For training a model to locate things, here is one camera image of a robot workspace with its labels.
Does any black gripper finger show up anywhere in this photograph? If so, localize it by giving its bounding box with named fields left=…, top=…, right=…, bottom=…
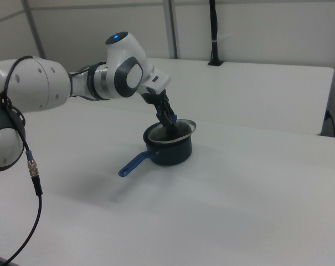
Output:
left=155, top=108, right=174, bottom=133
left=165, top=103, right=179, bottom=126

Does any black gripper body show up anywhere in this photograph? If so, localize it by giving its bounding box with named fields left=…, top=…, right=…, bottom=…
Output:
left=140, top=88, right=172, bottom=117

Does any glass lid with blue knob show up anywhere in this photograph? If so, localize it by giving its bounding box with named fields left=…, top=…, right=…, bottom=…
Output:
left=146, top=114, right=197, bottom=145

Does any dark blue saucepan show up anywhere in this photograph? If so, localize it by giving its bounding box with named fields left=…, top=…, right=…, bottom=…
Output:
left=117, top=121, right=193, bottom=178

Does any grey metal partition post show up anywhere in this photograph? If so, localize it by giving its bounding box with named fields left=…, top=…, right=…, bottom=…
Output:
left=163, top=0, right=182, bottom=60
left=23, top=0, right=47, bottom=60

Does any black pole with cables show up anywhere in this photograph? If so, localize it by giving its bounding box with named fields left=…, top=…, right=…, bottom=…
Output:
left=207, top=0, right=225, bottom=67

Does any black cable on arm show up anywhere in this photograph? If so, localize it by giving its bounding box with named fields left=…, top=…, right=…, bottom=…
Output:
left=0, top=55, right=107, bottom=266

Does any black cable at table edge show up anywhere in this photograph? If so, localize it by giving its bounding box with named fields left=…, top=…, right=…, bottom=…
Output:
left=324, top=110, right=335, bottom=137

